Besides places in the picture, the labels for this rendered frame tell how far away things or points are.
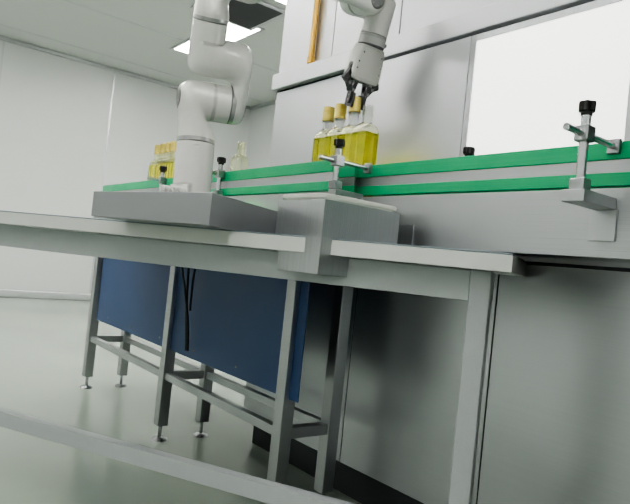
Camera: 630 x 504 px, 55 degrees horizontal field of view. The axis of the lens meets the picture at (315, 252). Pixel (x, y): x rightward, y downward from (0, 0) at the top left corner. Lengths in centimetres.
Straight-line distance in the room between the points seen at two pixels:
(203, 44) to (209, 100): 13
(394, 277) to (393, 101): 72
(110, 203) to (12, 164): 588
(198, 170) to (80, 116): 604
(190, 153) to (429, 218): 60
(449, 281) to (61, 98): 659
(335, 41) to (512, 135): 86
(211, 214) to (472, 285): 55
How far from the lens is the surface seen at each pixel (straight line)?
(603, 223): 117
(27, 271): 732
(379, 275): 126
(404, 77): 183
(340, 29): 218
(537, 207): 124
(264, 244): 132
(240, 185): 193
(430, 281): 124
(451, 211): 136
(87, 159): 750
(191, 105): 155
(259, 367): 176
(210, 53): 155
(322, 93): 216
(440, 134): 167
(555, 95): 150
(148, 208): 136
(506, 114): 156
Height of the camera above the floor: 69
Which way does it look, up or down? 1 degrees up
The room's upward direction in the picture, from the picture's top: 6 degrees clockwise
